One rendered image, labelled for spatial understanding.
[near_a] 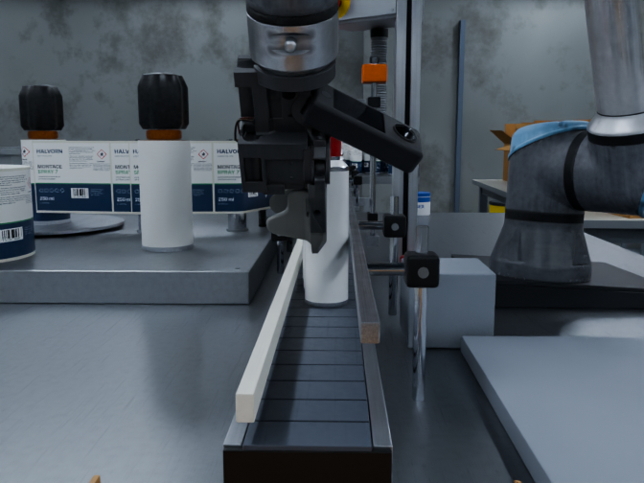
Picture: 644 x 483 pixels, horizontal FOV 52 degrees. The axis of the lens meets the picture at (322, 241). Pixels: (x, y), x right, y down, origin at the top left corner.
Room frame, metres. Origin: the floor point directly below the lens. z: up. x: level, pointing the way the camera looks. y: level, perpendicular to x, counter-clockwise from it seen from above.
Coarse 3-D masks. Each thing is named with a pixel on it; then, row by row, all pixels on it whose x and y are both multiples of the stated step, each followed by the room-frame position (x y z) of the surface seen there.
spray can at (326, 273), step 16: (336, 144) 0.75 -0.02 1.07; (336, 160) 0.75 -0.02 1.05; (336, 176) 0.74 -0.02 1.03; (336, 192) 0.74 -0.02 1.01; (336, 208) 0.74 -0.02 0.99; (336, 224) 0.74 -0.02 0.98; (336, 240) 0.74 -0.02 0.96; (320, 256) 0.74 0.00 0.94; (336, 256) 0.74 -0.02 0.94; (320, 272) 0.74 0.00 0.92; (336, 272) 0.74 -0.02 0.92; (320, 288) 0.74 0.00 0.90; (336, 288) 0.74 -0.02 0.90; (320, 304) 0.74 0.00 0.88; (336, 304) 0.74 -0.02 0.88
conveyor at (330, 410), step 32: (352, 288) 0.84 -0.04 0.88; (288, 320) 0.69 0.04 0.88; (320, 320) 0.69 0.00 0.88; (352, 320) 0.69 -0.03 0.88; (288, 352) 0.58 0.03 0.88; (320, 352) 0.58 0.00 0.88; (352, 352) 0.58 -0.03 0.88; (288, 384) 0.50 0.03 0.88; (320, 384) 0.50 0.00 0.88; (352, 384) 0.50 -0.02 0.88; (256, 416) 0.44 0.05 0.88; (288, 416) 0.44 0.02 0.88; (320, 416) 0.44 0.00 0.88; (352, 416) 0.44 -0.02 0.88; (256, 448) 0.40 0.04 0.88; (288, 448) 0.40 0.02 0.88; (320, 448) 0.40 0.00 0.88; (352, 448) 0.40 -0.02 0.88
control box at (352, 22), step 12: (348, 0) 1.30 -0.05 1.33; (360, 0) 1.29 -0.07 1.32; (372, 0) 1.27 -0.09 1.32; (384, 0) 1.26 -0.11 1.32; (396, 0) 1.24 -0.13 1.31; (348, 12) 1.30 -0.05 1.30; (360, 12) 1.29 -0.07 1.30; (372, 12) 1.27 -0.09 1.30; (384, 12) 1.26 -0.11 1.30; (396, 12) 1.24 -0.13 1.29; (348, 24) 1.32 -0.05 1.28; (360, 24) 1.32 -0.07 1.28; (372, 24) 1.32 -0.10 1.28; (384, 24) 1.32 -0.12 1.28
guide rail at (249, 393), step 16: (288, 272) 0.77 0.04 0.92; (288, 288) 0.70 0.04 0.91; (272, 304) 0.62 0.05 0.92; (288, 304) 0.69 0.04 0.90; (272, 320) 0.57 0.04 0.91; (272, 336) 0.52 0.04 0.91; (256, 352) 0.48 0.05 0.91; (272, 352) 0.52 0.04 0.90; (256, 368) 0.44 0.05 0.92; (240, 384) 0.41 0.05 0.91; (256, 384) 0.41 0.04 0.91; (240, 400) 0.40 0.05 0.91; (256, 400) 0.41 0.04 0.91; (240, 416) 0.40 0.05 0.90
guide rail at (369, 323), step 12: (360, 240) 0.72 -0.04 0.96; (360, 252) 0.64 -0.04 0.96; (360, 264) 0.58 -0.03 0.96; (360, 276) 0.53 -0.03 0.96; (360, 288) 0.49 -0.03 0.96; (372, 288) 0.49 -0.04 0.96; (360, 300) 0.45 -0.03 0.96; (372, 300) 0.45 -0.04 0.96; (360, 312) 0.42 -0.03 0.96; (372, 312) 0.42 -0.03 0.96; (360, 324) 0.40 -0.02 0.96; (372, 324) 0.40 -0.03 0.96; (360, 336) 0.40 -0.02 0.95; (372, 336) 0.40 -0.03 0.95
